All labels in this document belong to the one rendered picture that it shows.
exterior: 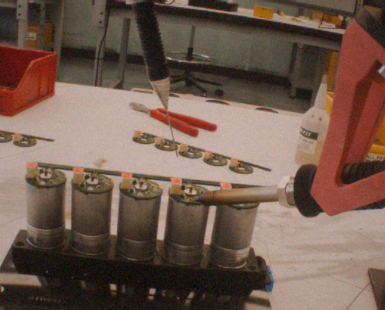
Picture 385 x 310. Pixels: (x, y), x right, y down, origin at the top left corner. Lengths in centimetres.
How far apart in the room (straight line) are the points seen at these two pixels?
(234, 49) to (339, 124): 451
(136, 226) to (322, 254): 15
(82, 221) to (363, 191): 16
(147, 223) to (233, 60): 445
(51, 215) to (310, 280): 17
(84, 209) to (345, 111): 16
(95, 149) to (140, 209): 24
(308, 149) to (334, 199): 33
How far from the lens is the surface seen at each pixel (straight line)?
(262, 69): 473
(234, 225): 29
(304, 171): 23
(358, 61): 18
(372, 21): 18
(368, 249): 41
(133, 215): 28
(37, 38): 458
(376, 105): 22
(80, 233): 29
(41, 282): 29
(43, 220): 29
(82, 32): 491
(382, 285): 36
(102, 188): 28
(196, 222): 29
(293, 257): 37
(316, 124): 53
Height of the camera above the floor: 93
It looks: 21 degrees down
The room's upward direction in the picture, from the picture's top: 8 degrees clockwise
